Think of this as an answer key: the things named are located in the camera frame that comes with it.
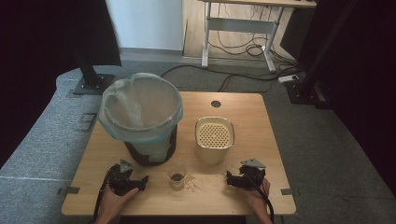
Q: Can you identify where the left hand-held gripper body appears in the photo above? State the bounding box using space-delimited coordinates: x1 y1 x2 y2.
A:
106 159 142 197

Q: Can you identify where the black curtain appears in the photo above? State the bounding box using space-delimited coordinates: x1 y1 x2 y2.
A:
0 0 122 169
279 0 396 200

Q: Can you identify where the black stand with base plate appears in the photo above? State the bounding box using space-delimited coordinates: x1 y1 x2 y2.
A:
72 46 116 96

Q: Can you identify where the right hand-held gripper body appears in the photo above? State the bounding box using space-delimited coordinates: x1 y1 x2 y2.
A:
237 158 267 191

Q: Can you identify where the tangle of black cables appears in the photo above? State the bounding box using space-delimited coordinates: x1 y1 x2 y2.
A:
207 3 300 68

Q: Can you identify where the white power strip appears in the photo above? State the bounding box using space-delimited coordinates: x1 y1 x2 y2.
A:
277 74 300 84

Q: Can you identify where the cream container with strainer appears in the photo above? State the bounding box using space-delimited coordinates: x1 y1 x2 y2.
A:
194 116 235 165

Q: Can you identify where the black floor cable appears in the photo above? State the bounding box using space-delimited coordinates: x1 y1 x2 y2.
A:
160 63 300 93

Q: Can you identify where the grey tape strip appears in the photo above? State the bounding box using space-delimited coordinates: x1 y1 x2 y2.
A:
56 186 81 197
279 187 301 197

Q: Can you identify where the black bin with blue bag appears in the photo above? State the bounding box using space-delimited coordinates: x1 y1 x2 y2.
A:
97 72 185 163

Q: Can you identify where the black metal stand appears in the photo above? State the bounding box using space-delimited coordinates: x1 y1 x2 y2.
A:
283 0 359 106

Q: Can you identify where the small glass cup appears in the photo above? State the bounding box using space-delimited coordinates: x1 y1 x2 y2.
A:
166 167 189 191

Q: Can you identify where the white metal desk frame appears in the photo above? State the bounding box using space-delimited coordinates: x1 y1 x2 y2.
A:
199 0 318 74

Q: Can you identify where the person's right hand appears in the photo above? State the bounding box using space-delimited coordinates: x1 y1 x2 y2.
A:
240 177 272 218

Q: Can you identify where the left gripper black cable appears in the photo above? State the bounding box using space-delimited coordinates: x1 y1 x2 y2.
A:
92 167 117 222

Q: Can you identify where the person's left hand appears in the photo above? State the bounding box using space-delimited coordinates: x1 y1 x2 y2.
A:
95 185 140 222

